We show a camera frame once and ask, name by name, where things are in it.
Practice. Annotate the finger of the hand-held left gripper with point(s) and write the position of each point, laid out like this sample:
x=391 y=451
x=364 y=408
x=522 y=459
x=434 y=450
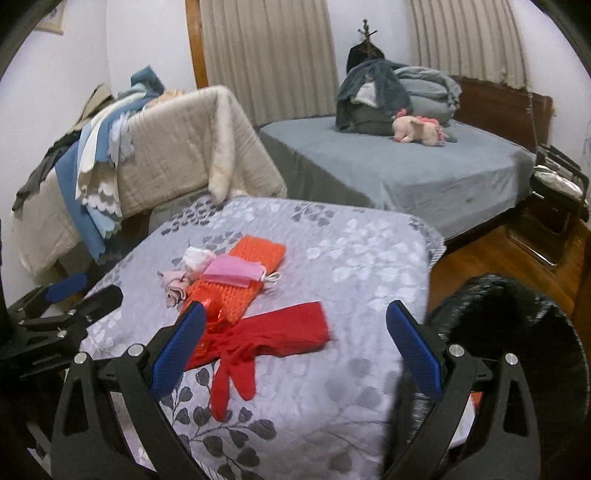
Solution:
x=99 y=304
x=67 y=287

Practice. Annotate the white cloth on chair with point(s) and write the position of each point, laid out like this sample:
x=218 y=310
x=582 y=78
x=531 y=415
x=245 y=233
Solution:
x=556 y=180

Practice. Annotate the white scalloped cloth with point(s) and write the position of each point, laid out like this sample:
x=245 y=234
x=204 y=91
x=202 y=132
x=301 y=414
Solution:
x=99 y=184

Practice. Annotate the dark wooden headboard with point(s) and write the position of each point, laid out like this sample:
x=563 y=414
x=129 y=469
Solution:
x=498 y=110

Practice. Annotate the bed with grey sheet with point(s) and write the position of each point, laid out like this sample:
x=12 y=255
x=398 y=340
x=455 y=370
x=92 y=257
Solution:
x=392 y=170

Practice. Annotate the peach crumpled cloth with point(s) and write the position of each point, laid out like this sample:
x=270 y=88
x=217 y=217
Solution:
x=168 y=96

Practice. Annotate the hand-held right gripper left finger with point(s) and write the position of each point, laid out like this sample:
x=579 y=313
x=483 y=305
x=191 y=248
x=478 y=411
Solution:
x=178 y=353

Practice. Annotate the narrow beige curtain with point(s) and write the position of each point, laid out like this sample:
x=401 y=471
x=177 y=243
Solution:
x=466 y=37

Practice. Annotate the dark grey fleece blanket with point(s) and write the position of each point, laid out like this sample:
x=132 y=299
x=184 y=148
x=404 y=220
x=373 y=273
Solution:
x=369 y=83

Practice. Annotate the dark grey cloth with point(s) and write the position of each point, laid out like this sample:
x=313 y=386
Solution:
x=41 y=170

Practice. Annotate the trash bin with black bag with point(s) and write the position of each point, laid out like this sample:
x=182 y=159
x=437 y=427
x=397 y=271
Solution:
x=498 y=314

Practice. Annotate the black folding chair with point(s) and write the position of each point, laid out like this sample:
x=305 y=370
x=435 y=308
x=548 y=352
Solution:
x=554 y=159

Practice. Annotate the wooden coat rack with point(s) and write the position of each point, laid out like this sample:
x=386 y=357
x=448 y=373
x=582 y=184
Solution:
x=365 y=32

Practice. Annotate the pink white small sock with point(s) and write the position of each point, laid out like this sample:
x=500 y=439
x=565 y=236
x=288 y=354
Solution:
x=175 y=286

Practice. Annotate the red shiny wrapper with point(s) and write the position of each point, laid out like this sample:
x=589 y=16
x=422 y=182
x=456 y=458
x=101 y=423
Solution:
x=207 y=344

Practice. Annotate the wide beige curtain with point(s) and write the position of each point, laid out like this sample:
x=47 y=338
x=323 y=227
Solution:
x=268 y=55

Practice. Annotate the framed wall picture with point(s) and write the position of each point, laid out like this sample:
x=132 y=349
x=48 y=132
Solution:
x=51 y=18

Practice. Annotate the white tissue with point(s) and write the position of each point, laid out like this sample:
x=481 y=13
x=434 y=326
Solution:
x=194 y=258

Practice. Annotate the black jacket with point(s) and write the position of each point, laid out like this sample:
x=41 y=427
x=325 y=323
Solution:
x=360 y=57

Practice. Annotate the pink face mask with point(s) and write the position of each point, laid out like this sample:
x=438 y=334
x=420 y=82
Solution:
x=226 y=272

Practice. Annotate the folded grey duvet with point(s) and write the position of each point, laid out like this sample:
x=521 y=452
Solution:
x=429 y=92

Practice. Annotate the grey floral quilt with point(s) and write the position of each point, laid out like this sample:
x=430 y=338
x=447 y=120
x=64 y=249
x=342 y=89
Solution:
x=346 y=277

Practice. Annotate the blue grey cloth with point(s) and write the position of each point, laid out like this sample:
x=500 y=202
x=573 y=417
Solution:
x=145 y=81

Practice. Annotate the beige folded cloth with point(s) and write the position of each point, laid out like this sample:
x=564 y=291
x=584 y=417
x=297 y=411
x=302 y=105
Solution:
x=99 y=99

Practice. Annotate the red glove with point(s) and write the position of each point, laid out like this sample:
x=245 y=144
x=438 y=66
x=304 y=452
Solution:
x=286 y=327

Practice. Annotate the pink plush toy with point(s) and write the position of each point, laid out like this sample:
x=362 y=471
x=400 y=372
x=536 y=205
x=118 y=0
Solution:
x=415 y=129

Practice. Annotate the wooden window frame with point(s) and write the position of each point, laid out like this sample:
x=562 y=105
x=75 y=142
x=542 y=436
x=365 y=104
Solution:
x=196 y=41

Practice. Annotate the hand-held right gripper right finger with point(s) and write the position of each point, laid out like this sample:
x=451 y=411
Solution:
x=415 y=353

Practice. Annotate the orange knitted cloth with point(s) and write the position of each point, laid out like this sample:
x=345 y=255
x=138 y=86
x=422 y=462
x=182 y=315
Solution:
x=249 y=258

